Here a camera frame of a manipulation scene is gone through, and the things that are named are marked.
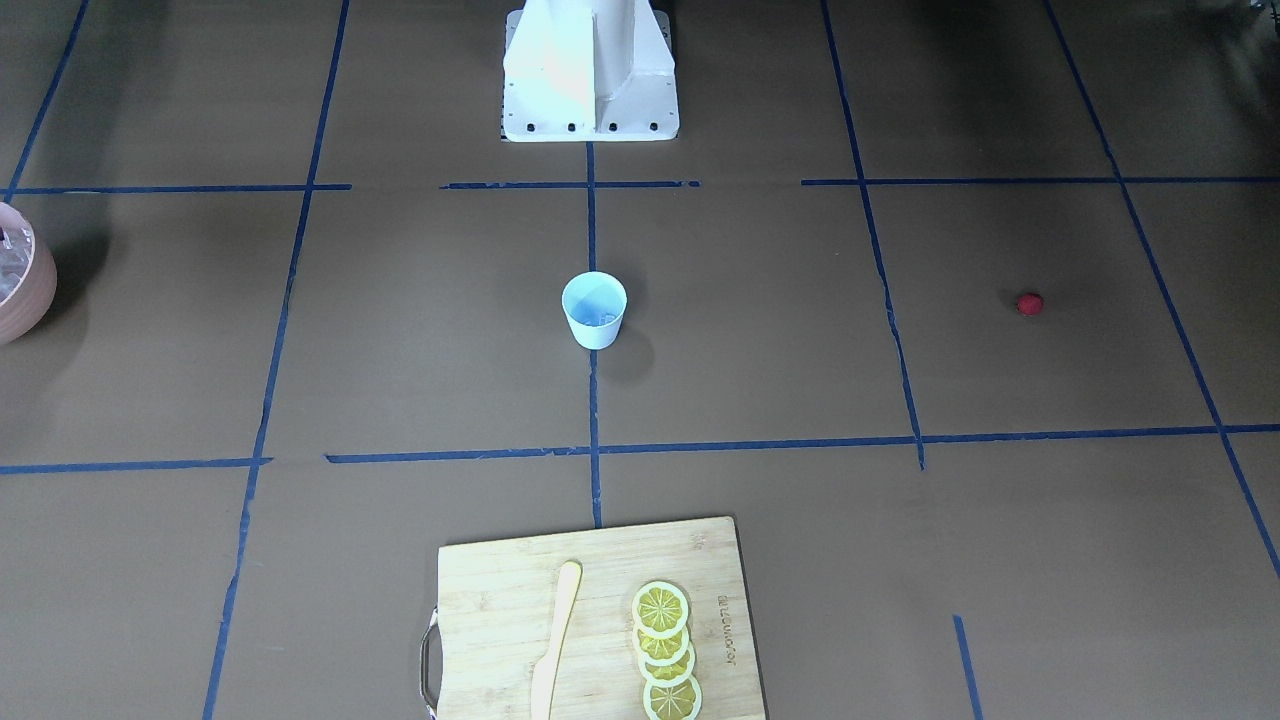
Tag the lemon slice top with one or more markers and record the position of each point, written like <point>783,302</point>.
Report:
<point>660,610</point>

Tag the pink bowl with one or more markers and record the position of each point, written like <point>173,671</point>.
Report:
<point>30,303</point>

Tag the bamboo cutting board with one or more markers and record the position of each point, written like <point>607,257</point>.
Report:
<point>495,602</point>

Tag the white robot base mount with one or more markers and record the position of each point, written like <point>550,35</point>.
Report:
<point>589,71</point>

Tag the lemon slice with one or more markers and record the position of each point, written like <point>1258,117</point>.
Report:
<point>662,652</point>
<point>673,702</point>
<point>667,676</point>
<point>660,610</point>

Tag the clear ice cubes pile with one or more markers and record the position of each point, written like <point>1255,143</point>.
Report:
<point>17,256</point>

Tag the red strawberry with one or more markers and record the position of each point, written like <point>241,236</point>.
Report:
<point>1029,304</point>

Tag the lemon slice bottom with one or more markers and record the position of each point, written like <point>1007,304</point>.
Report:
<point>673,702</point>

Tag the light blue paper cup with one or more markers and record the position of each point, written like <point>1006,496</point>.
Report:
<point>594,304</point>

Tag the yellow plastic knife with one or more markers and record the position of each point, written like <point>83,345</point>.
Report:
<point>545,670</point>

